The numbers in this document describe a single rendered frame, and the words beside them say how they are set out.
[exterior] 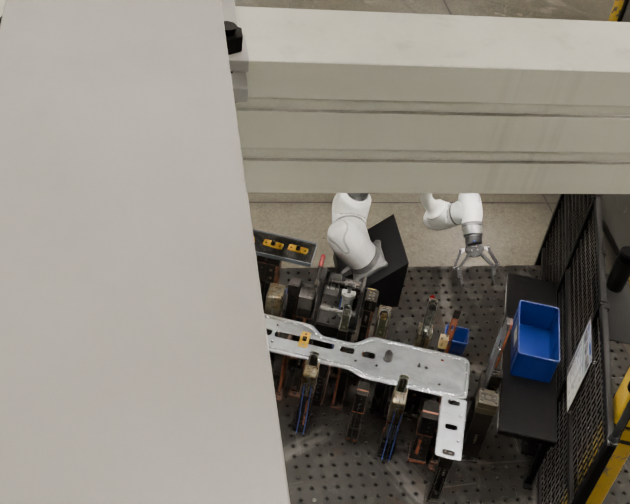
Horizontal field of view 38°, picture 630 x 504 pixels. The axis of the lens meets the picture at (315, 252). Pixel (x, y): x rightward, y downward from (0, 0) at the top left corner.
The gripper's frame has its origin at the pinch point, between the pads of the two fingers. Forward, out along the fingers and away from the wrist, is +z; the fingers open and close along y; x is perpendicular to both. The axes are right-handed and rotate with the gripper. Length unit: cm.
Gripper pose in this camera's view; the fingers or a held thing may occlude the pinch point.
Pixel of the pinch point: (477, 281)
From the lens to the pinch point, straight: 410.4
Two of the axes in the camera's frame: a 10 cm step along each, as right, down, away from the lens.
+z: 0.6, 9.8, -1.9
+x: -1.2, -1.8, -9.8
